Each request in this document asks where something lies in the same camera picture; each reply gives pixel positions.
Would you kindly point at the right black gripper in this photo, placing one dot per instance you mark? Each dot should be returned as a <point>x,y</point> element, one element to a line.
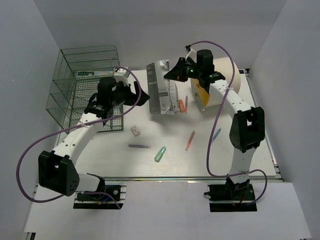
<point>177,73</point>

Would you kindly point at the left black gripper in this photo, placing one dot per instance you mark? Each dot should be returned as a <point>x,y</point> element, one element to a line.
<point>132,98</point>

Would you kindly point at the grey setup guide booklet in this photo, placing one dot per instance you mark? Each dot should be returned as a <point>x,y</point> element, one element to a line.
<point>164,97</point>

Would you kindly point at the small white eraser box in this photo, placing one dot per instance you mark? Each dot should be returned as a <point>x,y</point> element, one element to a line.
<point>135,131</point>

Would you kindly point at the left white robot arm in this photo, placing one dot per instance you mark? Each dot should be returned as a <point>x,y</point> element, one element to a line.
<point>57,168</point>

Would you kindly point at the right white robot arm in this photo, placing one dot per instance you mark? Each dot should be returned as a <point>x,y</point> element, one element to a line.
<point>247,128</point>

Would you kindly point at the purple pink pen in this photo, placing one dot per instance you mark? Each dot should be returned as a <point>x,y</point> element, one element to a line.
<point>186,104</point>

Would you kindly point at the orange highlighter cap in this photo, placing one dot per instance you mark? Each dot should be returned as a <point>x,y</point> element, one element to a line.
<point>181,106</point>

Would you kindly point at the dark purple pen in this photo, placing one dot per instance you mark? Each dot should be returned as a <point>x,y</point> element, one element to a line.
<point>139,146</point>

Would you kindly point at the green highlighter cap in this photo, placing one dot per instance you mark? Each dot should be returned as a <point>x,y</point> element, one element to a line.
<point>160,154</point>

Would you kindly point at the blue pen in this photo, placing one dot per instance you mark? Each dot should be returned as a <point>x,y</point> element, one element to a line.
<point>216,134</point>

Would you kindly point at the orange pink pen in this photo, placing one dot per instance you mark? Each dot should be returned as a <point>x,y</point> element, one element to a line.
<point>190,140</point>

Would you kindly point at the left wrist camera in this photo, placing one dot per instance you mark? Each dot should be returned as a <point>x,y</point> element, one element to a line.
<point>121,75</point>

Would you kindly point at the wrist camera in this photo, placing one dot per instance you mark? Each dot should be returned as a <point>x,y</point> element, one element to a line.
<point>191,53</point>
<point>121,75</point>

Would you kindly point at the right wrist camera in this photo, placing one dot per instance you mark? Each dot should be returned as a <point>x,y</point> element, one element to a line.
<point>191,53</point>

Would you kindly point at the green wire mesh rack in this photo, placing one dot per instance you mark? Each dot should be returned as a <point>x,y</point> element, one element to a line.
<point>75,79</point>

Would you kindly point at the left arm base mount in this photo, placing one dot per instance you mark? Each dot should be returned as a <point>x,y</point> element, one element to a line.
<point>111,196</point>

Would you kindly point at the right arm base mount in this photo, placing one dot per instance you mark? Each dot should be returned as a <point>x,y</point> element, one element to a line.
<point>222,201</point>

